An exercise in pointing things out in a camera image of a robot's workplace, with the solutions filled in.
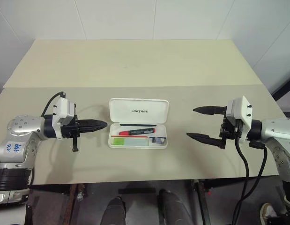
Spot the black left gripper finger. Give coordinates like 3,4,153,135
77,125,105,133
77,119,107,127

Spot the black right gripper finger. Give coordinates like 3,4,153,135
186,132,228,150
192,105,226,116

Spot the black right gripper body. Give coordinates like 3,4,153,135
219,106,244,141

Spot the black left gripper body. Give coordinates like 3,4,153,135
61,114,81,153

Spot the green and white eraser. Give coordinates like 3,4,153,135
113,137,149,147

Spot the red and black marker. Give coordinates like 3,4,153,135
118,127,156,136

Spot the white plastic pencil case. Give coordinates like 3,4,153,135
108,97,170,149

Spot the dark rounded shape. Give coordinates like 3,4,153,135
158,189,190,225
106,196,126,225

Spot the black table crossbar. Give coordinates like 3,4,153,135
118,187,157,195

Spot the white and brown shoe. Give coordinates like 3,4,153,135
260,202,279,223

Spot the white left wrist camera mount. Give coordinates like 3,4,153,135
52,97,77,141

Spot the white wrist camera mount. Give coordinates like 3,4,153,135
226,95,253,141
52,97,77,141

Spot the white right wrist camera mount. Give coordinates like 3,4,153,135
226,95,253,141

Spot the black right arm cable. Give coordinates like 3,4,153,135
231,137,251,225
236,140,268,204

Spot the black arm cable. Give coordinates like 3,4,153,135
231,137,251,225
41,91,67,118
236,140,268,204

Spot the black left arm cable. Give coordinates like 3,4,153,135
41,91,67,118

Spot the rusty table frame leg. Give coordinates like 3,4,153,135
64,184,87,225
193,179,213,225

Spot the dark furniture frame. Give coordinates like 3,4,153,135
271,72,290,111

